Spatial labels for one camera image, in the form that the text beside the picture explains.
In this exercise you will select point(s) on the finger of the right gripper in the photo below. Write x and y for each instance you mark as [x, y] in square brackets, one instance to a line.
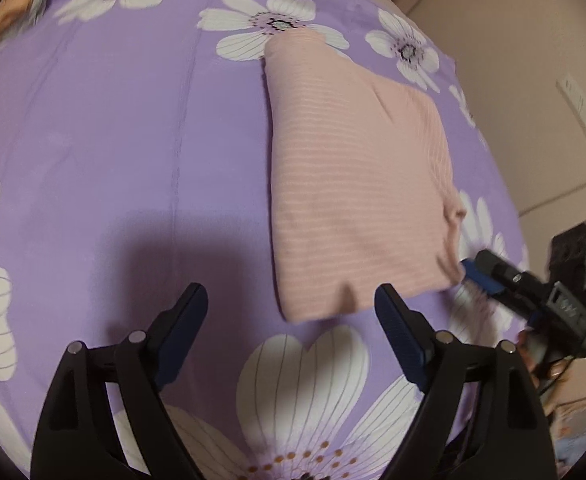
[486, 284]
[525, 294]

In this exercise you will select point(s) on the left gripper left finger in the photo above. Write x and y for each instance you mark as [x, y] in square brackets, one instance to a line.
[76, 437]

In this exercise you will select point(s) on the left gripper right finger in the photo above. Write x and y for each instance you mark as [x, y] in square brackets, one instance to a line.
[480, 416]

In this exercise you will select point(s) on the pink ribbed sweater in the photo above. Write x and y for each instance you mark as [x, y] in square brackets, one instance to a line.
[362, 188]

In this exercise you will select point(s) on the person's right hand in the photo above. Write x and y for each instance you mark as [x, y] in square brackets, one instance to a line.
[551, 385]

